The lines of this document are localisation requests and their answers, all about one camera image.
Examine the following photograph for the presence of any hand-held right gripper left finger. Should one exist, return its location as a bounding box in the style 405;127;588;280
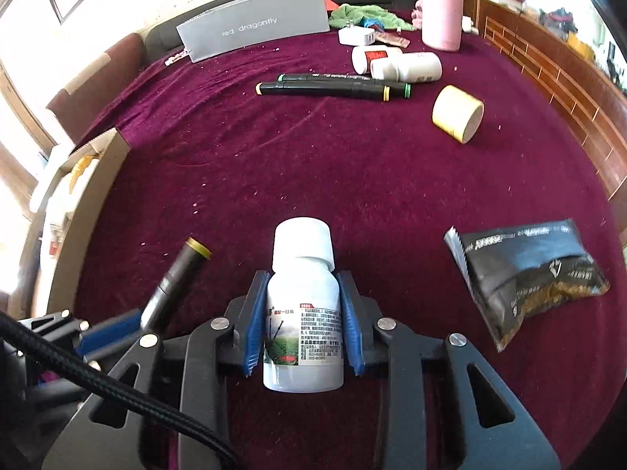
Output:
42;270;272;470

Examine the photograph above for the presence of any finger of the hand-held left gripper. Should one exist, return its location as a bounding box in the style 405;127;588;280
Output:
17;307;145;348
36;328;143;393

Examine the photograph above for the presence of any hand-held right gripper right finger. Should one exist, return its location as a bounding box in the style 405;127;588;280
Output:
337;269;562;470

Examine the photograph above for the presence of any white bottle green picture label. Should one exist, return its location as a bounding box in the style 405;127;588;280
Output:
263;218;345;393

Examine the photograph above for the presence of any black marker yellow ring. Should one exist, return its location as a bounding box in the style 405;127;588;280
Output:
140;237;214;331
255;81;391;103

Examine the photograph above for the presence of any cardboard box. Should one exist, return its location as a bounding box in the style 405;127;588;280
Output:
27;127;133;314

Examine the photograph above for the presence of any yellow packet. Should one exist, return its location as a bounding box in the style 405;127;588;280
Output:
69;154;101;194

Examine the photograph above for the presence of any yellow round container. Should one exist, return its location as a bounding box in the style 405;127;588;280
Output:
432;85;486;145

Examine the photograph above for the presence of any white bottle red label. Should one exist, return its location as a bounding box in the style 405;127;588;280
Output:
352;45;403;75

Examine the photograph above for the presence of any maroon velvet cloth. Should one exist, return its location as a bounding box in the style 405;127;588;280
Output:
73;7;627;470

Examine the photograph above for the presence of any black snack packet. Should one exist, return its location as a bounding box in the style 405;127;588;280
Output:
443;218;611;353

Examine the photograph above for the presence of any maroon armchair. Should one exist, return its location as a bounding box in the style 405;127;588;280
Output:
46;32;148;130

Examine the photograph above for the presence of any pink paper packet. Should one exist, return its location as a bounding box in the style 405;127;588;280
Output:
375;32;410;50

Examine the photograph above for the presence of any white charger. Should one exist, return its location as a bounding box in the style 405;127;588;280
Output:
338;22;378;47

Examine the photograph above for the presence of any grey shoe box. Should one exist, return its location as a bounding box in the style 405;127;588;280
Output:
175;0;330;63

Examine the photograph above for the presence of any green cloth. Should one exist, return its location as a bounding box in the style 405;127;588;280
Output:
328;3;415;31

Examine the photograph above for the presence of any wooden bench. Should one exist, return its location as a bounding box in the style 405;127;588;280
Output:
473;0;627;236

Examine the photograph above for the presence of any pink water bottle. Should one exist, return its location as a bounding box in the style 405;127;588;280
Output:
420;0;464;52

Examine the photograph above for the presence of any dark bag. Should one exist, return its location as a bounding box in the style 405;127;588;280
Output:
539;7;579;35

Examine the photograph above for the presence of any black braided cable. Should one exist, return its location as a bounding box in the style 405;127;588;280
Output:
0;311;243;470

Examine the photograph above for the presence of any black marker green ring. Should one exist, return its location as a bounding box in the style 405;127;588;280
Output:
277;72;412;99

